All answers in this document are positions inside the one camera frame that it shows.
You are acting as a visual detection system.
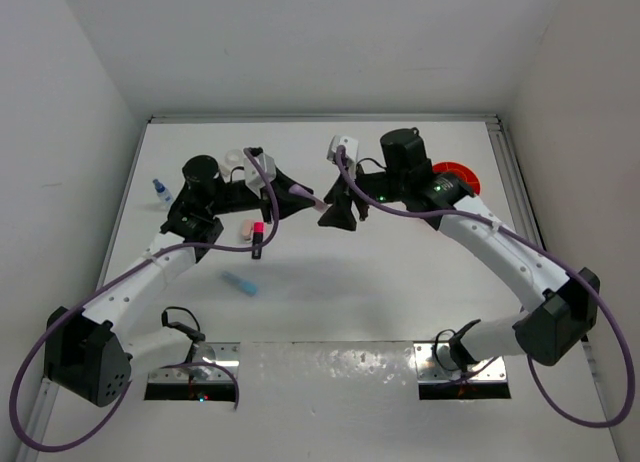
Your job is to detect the light blue highlighter pen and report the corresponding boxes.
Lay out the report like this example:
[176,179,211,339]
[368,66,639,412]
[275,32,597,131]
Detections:
[221,271,258,297]

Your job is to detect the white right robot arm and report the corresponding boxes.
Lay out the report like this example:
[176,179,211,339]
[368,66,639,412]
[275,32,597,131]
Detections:
[44,149,315,407]

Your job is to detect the purple translucent highlighter pen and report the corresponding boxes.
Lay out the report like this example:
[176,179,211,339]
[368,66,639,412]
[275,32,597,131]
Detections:
[288,184,328,213]

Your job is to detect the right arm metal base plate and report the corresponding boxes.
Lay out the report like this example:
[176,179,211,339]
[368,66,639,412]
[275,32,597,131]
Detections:
[414,341,510,383]

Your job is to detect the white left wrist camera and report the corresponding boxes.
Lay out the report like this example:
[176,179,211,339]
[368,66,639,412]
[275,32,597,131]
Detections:
[326,135,359,177]

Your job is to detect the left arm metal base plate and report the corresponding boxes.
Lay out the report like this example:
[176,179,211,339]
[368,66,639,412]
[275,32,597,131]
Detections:
[147,342,240,384]

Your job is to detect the pink mini stapler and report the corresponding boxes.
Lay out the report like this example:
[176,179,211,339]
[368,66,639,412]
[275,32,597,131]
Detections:
[239,219,254,243]

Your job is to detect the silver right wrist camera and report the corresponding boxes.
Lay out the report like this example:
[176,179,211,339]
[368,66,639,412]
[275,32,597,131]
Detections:
[243,148,276,198]

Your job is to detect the blue cap spray bottle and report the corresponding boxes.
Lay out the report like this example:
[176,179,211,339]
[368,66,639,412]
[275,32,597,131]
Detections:
[152,179,174,210]

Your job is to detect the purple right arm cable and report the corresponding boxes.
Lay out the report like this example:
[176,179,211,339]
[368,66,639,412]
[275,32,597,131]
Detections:
[8,146,281,453]

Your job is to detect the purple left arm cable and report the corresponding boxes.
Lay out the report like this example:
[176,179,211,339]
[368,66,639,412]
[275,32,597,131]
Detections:
[334,144,636,428]

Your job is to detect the pink black highlighter pen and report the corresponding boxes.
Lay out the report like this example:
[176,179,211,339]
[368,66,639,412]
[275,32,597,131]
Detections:
[251,221,265,260]

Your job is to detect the clear tape roll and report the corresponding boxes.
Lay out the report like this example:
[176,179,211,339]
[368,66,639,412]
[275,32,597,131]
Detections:
[221,149,244,177]

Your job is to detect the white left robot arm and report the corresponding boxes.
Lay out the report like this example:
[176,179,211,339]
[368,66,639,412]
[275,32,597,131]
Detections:
[319,128,600,373]

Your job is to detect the orange round divided container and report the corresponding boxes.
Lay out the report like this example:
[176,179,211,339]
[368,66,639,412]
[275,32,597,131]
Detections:
[433,161,481,195]

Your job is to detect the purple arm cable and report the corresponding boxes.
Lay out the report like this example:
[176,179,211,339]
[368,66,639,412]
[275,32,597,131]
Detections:
[334,144,636,428]
[8,146,281,453]

